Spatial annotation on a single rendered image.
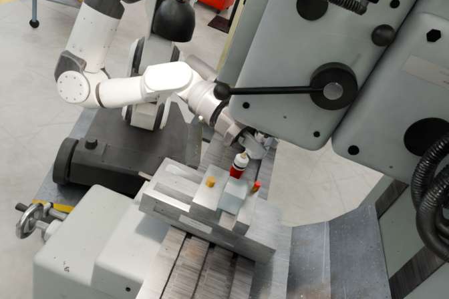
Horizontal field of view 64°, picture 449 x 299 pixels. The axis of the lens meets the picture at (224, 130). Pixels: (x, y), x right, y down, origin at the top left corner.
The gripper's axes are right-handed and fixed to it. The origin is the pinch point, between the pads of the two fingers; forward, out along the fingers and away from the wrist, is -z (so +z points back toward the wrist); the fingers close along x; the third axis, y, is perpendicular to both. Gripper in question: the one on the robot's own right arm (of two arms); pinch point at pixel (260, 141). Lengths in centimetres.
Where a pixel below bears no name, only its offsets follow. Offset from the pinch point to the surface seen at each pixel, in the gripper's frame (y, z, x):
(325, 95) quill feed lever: -21.0, -9.1, -10.1
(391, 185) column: 6.3, -27.2, 28.4
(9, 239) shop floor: 125, 85, -12
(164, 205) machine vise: 24.6, 10.6, -10.7
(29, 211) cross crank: 55, 47, -23
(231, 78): -12.0, 8.7, -6.2
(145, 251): 38.5, 8.8, -14.7
